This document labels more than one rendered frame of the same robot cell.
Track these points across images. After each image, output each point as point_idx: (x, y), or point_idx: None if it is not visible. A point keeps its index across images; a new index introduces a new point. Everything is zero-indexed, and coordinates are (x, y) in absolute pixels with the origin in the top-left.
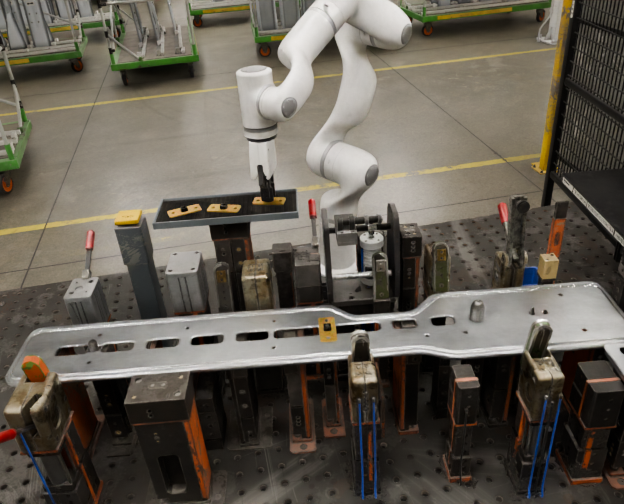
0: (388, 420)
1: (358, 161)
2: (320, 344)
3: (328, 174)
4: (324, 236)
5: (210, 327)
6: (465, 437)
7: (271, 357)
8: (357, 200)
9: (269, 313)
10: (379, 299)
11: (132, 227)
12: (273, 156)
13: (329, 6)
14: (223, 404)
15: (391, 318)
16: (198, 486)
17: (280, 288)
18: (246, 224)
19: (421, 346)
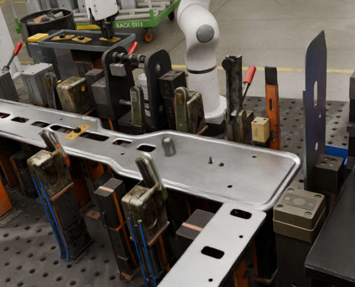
0: None
1: (193, 20)
2: (62, 139)
3: (181, 29)
4: (102, 65)
5: (30, 113)
6: (118, 240)
7: (31, 138)
8: (205, 56)
9: (65, 114)
10: (135, 124)
11: (35, 44)
12: (105, 3)
13: None
14: None
15: (119, 136)
16: None
17: (95, 103)
18: (89, 53)
19: (109, 159)
